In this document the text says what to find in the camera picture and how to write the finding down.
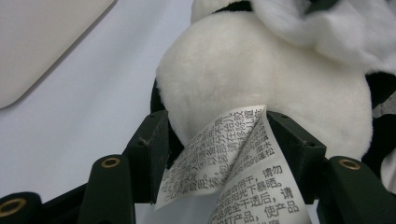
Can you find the white plastic storage box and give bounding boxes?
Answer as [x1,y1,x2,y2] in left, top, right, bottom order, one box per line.
[0,0,117,110]

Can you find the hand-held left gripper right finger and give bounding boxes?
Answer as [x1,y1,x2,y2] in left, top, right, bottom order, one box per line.
[266,110,328,204]

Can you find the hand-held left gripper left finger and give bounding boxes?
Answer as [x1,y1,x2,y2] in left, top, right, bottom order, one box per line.
[122,109,171,204]

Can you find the panda plush toy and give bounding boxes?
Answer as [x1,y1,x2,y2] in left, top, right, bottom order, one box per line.
[149,0,396,224]

